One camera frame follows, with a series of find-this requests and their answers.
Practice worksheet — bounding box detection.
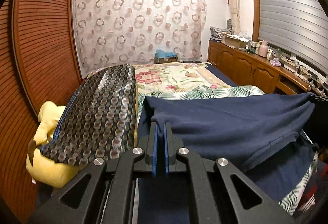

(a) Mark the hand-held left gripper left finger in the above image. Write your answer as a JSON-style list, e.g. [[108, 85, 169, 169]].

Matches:
[[28, 122, 157, 224]]

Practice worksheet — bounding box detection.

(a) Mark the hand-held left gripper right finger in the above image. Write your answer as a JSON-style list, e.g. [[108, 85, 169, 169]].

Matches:
[[163, 122, 295, 224]]

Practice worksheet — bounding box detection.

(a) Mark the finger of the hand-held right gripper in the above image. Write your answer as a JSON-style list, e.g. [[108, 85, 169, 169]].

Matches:
[[309, 93, 328, 105]]

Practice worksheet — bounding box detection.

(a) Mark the navy t-shirt with orange print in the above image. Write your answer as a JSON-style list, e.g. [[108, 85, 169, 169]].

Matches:
[[137, 92, 318, 224]]

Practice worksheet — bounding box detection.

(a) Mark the dark circle-patterned folded cloth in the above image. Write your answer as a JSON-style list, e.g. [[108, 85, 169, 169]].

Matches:
[[41, 64, 138, 167]]

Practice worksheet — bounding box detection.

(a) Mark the pink jug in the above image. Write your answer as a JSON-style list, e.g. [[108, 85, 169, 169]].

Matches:
[[258, 40, 269, 58]]

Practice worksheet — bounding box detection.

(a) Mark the leaf printed bed sheet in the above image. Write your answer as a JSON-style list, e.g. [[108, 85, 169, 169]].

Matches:
[[166, 84, 319, 215]]

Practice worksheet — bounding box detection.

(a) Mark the red and white bag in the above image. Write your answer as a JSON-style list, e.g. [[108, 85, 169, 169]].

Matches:
[[295, 183, 324, 215]]

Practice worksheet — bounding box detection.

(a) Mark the floral blanket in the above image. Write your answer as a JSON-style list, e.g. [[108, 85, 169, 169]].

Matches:
[[133, 61, 233, 100]]

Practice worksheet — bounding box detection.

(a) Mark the wooden cabinet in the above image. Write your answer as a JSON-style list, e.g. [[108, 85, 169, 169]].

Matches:
[[207, 40, 328, 98]]

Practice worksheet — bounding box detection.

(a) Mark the grey window blind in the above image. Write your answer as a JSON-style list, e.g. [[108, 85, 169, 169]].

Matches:
[[256, 0, 328, 72]]

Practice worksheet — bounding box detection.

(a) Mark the dark blue mattress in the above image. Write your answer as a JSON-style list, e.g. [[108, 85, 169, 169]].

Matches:
[[206, 63, 239, 87]]

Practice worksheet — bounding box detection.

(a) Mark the long cardboard box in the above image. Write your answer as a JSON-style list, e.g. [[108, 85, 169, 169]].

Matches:
[[224, 35, 248, 49]]

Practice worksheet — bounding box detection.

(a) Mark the blue plastic bag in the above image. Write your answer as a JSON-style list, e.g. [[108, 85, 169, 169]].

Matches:
[[155, 49, 177, 59]]

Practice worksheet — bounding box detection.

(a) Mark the pile of patterned cloth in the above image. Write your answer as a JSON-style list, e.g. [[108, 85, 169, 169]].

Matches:
[[210, 26, 233, 41]]

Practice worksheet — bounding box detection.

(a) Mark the sheer circle-patterned curtain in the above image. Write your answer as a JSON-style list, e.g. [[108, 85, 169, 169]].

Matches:
[[72, 0, 207, 74]]

